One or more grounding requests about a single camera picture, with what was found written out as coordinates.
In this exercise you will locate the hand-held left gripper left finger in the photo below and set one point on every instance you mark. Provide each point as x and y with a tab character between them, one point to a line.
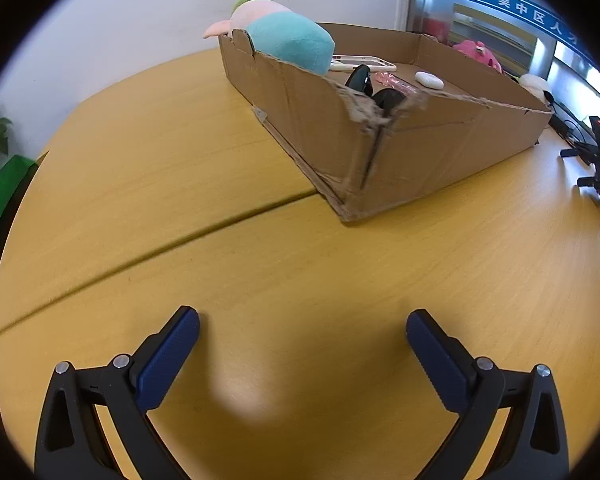
167	355

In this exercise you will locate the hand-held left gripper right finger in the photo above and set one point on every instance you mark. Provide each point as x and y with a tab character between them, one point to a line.
437	357

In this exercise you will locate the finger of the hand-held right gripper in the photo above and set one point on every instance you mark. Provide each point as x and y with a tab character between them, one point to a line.
577	152
589	182

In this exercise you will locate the white earbud case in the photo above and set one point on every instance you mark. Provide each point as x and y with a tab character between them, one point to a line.
429	79

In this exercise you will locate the pink transparent pen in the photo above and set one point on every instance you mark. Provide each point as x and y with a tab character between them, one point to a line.
392	81

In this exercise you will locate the black sunglasses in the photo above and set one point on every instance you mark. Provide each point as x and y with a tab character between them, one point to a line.
361	79

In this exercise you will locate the white phone case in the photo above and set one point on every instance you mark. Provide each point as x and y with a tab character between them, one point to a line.
360	62

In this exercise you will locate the brown cardboard box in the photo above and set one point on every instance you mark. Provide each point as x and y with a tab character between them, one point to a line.
310	125

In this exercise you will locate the teal and pink plush toy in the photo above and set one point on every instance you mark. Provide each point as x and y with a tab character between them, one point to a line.
290	37

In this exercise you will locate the white panda plush toy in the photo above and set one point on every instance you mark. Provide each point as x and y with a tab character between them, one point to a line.
535	85

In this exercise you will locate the blue sign banner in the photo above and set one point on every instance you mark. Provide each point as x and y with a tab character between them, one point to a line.
510	7

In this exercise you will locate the red object behind glass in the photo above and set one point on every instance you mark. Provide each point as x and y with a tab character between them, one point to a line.
436	29

